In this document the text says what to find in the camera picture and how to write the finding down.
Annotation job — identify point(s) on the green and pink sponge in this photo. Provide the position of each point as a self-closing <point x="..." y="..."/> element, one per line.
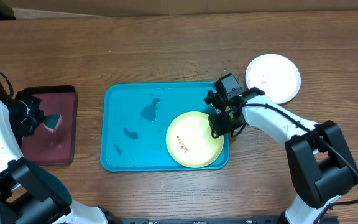
<point x="52" y="122"/>

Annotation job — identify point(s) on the yellow green round plate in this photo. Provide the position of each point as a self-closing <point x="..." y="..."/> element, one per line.
<point x="189" y="140"/>

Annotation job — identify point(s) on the teal plastic serving tray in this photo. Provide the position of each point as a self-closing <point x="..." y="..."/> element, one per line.
<point x="136" y="117"/>

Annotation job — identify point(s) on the white round plate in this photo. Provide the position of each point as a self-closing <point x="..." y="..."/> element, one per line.
<point x="274" y="74"/>

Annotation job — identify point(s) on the black tray with red liquid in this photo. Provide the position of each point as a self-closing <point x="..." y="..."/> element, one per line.
<point x="46" y="146"/>

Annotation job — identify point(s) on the brown cardboard backdrop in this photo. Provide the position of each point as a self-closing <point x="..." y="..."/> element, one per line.
<point x="176" y="7"/>

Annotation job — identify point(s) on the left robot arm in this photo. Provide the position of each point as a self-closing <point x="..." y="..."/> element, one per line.
<point x="28" y="193"/>

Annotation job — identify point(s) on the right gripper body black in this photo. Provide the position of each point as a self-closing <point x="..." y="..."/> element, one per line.
<point x="224" y="124"/>

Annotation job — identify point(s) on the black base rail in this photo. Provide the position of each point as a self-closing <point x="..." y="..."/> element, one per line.
<point x="216" y="221"/>

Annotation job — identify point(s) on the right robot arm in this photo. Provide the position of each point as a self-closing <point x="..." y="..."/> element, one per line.
<point x="322" y="168"/>

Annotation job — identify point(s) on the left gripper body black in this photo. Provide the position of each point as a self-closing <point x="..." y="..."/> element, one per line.
<point x="25" y="112"/>

